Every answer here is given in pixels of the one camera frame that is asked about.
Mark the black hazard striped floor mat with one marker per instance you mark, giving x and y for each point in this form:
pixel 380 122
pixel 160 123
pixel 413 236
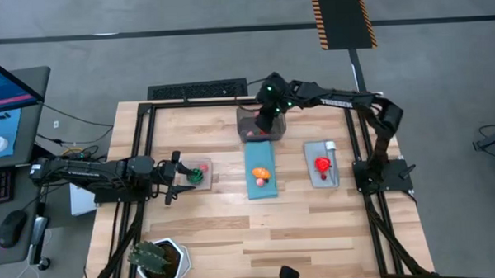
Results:
pixel 342 16

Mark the black aluminium table frame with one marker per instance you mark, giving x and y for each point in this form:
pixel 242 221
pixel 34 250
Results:
pixel 196 103

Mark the grey desk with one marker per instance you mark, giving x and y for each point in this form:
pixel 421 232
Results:
pixel 34 121

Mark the green striped watermelon toy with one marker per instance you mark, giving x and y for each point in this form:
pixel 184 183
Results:
pixel 197 178

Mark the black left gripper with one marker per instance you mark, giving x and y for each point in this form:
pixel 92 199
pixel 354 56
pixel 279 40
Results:
pixel 170 197

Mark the green succulent plant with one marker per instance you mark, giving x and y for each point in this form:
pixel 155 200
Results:
pixel 150 256

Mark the small pink ball toy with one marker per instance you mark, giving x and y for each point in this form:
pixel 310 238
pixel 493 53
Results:
pixel 260 182

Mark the clear grey tupperware container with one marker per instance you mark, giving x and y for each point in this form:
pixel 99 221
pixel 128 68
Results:
pixel 243 118

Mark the blue tray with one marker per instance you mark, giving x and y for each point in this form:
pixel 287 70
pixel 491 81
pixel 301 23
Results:
pixel 258 155

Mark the black perforated floor panel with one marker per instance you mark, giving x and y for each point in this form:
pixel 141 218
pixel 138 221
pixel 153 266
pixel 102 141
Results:
pixel 196 90

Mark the white hexagonal plant pot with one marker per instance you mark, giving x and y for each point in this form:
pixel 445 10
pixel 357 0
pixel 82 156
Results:
pixel 181 261

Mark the small pink peach toy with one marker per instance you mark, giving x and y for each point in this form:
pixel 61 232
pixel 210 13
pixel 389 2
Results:
pixel 204 167

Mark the black block object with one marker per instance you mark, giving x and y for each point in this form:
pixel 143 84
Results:
pixel 289 274

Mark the black computer mouse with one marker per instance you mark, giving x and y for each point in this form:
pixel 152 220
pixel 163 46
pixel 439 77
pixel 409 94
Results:
pixel 11 227

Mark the orange fruit toy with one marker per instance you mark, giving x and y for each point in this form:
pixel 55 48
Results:
pixel 261 172

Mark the grey black desk device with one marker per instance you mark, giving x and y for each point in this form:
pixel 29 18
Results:
pixel 38 231

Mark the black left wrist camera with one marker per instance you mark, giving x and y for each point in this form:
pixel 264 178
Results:
pixel 168 170

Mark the small red fruit toy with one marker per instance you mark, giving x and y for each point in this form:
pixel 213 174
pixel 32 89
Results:
pixel 323 176

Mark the white box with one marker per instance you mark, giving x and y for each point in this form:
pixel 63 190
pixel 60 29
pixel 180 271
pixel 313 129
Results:
pixel 82 204

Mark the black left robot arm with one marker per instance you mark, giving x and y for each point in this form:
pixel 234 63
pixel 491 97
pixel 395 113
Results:
pixel 87 173

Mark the clear left tray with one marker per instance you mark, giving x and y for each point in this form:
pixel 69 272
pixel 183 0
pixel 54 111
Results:
pixel 208 183

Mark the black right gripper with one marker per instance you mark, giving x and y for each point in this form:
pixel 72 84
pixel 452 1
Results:
pixel 273 109

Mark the red bell pepper toy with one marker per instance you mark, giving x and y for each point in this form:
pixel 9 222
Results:
pixel 322 164

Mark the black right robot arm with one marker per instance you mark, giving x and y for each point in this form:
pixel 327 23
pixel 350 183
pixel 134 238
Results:
pixel 341 98

